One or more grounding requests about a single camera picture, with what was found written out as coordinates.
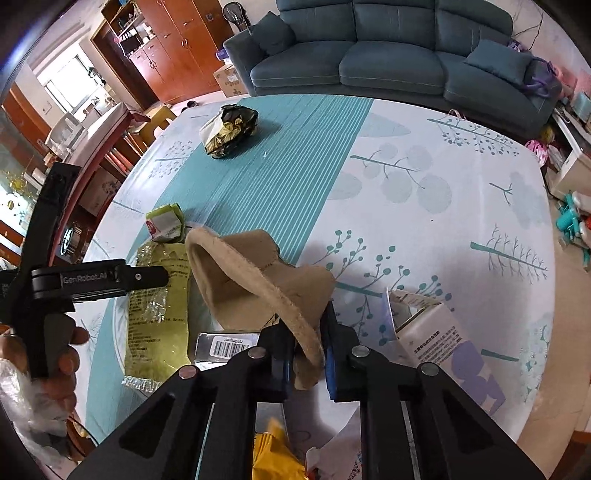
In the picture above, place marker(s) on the yellow plastic bag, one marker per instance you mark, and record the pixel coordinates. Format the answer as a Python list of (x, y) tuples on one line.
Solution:
[(277, 457)]

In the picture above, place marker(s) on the blue-grey sofa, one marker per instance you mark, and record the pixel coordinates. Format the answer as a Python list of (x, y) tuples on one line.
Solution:
[(388, 69)]

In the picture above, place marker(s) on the silver box with barcode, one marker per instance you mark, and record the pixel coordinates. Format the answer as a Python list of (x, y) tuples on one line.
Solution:
[(221, 346)]

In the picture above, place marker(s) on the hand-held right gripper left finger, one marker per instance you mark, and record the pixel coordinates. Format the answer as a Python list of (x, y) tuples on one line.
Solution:
[(277, 369)]

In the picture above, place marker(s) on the purple bag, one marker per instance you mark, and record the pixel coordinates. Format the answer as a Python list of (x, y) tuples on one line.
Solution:
[(542, 78)]

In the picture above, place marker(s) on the yellow stool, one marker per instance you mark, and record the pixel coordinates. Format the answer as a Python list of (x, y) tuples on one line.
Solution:
[(157, 122)]

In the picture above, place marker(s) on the white cabinet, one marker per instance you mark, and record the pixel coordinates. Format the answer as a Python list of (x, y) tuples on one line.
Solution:
[(575, 170)]

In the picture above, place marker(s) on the purple tissue pack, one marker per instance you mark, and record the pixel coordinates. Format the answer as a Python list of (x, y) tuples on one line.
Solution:
[(224, 54)]

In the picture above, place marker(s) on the teal white printed tablecloth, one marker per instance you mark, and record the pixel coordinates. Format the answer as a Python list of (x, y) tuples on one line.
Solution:
[(415, 221)]

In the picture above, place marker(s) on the teal stepper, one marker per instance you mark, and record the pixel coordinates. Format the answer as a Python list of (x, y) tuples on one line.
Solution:
[(570, 217)]

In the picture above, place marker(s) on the yellow-green packet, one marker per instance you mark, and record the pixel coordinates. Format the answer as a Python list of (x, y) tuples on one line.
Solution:
[(157, 332)]

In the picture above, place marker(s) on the blue-grey sofa pillow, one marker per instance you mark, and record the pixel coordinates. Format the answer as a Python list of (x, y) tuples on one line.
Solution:
[(496, 62), (274, 34)]

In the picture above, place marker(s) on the person's left hand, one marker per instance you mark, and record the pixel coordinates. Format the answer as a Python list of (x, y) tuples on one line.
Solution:
[(64, 378)]

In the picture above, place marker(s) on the black standing fan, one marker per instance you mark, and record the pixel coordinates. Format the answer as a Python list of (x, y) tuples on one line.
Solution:
[(235, 13)]

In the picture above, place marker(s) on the cardboard box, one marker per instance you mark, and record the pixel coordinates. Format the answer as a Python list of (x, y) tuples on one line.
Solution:
[(228, 81)]

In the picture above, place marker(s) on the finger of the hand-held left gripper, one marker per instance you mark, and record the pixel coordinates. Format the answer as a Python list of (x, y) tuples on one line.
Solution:
[(143, 277)]

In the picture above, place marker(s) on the clear plastic bag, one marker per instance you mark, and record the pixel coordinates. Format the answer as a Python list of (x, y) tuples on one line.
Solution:
[(27, 415)]

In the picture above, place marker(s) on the pink bag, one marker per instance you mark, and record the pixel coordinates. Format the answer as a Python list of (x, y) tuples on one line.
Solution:
[(538, 150)]

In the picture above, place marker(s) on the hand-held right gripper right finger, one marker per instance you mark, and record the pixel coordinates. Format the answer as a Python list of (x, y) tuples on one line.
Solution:
[(330, 374)]

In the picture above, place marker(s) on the white red snack carton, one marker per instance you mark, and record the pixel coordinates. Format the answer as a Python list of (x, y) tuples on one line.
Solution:
[(337, 454)]

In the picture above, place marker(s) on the white appliance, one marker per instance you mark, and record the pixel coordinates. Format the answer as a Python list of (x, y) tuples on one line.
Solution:
[(64, 131)]

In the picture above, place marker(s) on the brown pulp cup tray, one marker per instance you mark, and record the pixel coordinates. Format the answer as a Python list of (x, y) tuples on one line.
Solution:
[(258, 277)]

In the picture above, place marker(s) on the black gold floral wrapper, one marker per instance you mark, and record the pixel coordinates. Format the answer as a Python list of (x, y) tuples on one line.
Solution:
[(231, 127)]

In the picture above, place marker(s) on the wooden wardrobe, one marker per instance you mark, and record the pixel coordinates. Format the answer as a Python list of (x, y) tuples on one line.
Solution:
[(184, 41)]

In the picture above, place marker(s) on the white box purple print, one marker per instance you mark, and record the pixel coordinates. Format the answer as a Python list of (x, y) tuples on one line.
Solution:
[(443, 350)]

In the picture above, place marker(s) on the red-edged dining table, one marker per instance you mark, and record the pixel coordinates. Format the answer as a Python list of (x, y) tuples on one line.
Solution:
[(106, 129)]

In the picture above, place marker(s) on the green white packet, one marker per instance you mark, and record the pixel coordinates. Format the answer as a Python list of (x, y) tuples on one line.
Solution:
[(164, 224)]

